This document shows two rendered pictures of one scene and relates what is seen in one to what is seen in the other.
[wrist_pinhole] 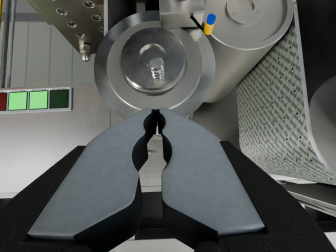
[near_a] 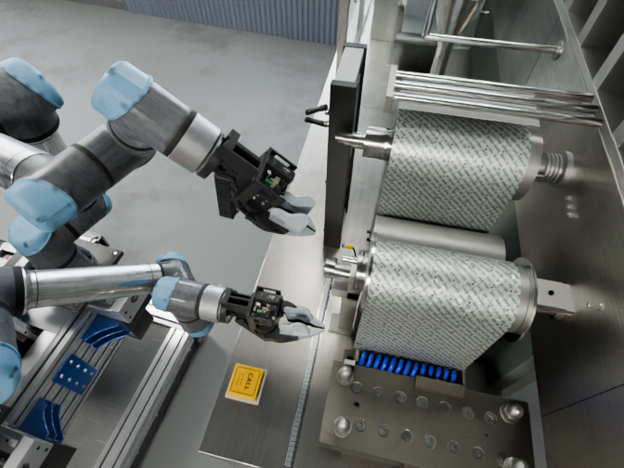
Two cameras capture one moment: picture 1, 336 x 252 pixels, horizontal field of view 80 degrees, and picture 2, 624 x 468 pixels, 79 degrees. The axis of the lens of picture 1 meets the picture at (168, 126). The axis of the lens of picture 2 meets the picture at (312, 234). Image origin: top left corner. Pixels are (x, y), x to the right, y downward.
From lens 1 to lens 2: 0.65 m
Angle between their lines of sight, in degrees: 91
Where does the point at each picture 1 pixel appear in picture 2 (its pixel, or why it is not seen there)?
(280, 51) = (396, 212)
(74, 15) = (437, 431)
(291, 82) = (391, 194)
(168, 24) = not seen: hidden behind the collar
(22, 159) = not seen: outside the picture
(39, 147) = not seen: outside the picture
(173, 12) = (351, 269)
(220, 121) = (552, 227)
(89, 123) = (589, 447)
